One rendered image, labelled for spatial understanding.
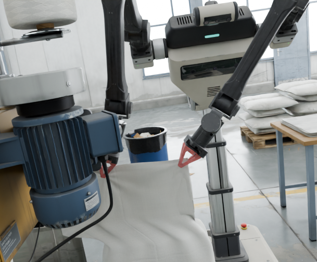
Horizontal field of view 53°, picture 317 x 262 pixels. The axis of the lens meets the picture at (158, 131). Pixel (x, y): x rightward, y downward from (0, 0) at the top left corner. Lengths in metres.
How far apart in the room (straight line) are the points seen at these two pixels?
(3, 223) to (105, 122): 0.31
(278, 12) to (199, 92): 0.65
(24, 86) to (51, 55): 8.79
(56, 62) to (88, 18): 1.48
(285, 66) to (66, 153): 9.17
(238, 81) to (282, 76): 8.69
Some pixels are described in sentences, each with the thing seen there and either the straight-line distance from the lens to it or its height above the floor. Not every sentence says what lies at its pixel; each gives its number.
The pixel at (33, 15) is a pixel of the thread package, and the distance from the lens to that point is 0.80.
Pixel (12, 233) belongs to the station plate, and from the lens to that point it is 0.82.
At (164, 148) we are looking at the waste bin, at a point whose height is 0.47.
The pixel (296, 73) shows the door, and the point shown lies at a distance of 9.83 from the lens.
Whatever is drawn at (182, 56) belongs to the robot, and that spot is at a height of 1.40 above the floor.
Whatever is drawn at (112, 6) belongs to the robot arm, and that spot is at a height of 1.56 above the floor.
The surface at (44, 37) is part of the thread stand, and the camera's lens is 0.87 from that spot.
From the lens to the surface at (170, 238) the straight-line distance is 1.13.
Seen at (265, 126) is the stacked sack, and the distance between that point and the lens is 4.42.
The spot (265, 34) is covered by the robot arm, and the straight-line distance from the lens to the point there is 0.97.
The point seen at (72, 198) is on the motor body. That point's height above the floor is 1.15.
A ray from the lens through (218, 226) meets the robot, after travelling 1.82.
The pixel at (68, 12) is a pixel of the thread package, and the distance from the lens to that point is 0.83.
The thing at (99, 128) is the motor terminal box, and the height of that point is 1.28.
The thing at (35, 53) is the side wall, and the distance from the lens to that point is 9.56.
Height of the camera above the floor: 1.42
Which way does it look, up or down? 13 degrees down
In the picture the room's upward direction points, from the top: 8 degrees counter-clockwise
